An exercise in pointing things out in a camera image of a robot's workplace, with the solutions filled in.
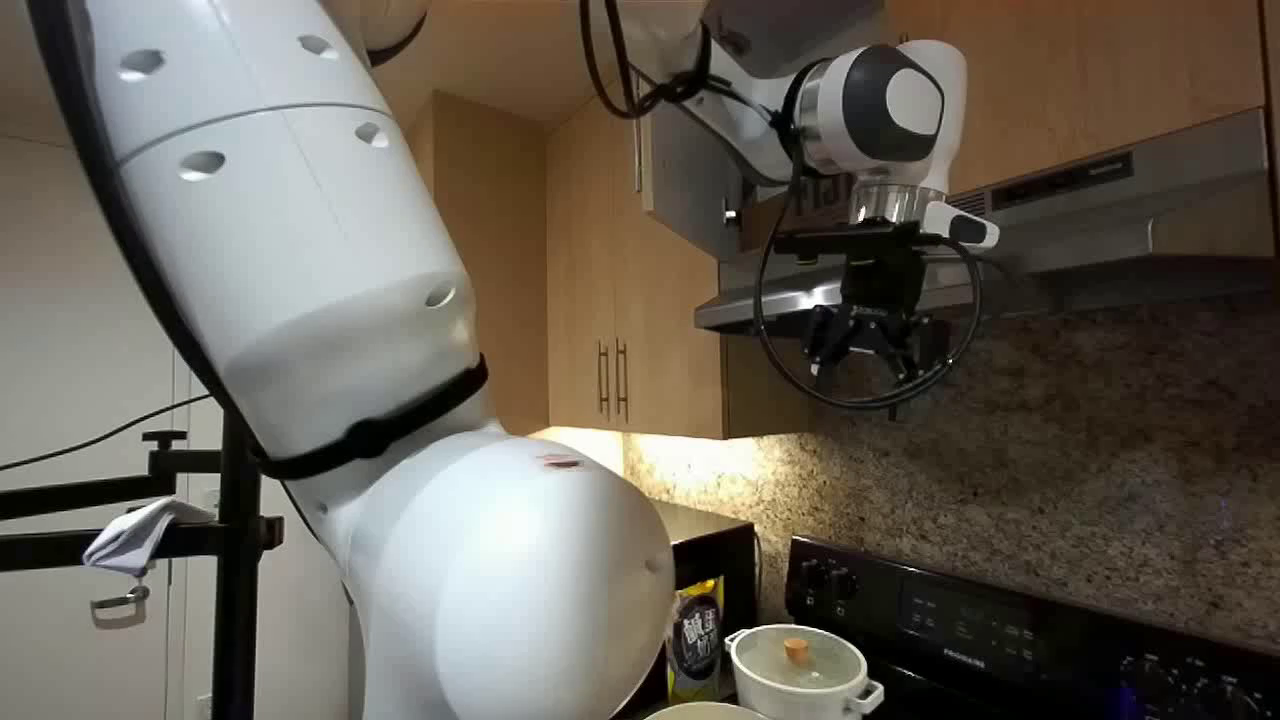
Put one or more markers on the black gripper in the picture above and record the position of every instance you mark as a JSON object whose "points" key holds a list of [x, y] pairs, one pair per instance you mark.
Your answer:
{"points": [[886, 283]]}

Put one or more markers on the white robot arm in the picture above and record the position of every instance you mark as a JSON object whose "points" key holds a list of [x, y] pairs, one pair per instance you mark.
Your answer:
{"points": [[333, 266]]}

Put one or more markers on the black countertop appliance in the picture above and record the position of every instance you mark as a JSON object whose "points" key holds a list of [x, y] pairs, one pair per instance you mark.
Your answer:
{"points": [[713, 545]]}

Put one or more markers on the stainless steel range hood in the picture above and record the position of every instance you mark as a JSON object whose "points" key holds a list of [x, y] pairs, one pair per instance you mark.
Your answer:
{"points": [[1123, 214]]}

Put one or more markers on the black stove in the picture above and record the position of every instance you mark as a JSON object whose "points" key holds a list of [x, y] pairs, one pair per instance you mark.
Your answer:
{"points": [[1013, 647]]}

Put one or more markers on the white pot with lid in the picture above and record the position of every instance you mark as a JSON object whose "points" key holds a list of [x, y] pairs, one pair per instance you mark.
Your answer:
{"points": [[798, 670]]}

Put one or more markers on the yellow and black product box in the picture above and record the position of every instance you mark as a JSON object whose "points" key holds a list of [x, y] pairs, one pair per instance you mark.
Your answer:
{"points": [[699, 642]]}

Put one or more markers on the tall wooden cabinet panel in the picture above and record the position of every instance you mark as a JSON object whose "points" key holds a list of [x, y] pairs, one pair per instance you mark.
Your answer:
{"points": [[486, 266]]}

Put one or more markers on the black metal stand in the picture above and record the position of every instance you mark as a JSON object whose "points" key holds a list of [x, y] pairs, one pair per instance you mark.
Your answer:
{"points": [[238, 572]]}

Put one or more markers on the white cloth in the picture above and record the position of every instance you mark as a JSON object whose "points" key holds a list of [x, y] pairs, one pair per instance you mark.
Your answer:
{"points": [[135, 535]]}

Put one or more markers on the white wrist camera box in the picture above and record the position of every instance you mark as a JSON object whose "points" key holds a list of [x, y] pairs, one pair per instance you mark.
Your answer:
{"points": [[962, 225]]}

